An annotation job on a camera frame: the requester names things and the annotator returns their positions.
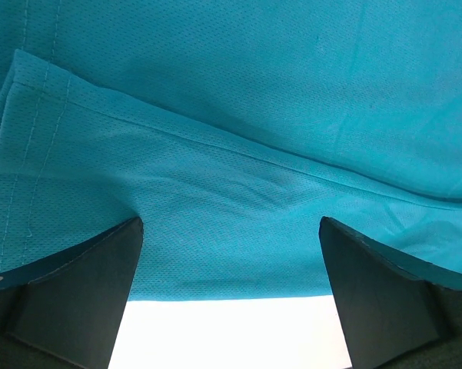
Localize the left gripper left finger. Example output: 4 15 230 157
0 218 143 368

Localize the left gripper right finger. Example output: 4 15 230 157
319 217 462 368

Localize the teal t shirt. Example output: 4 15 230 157
0 1 462 301

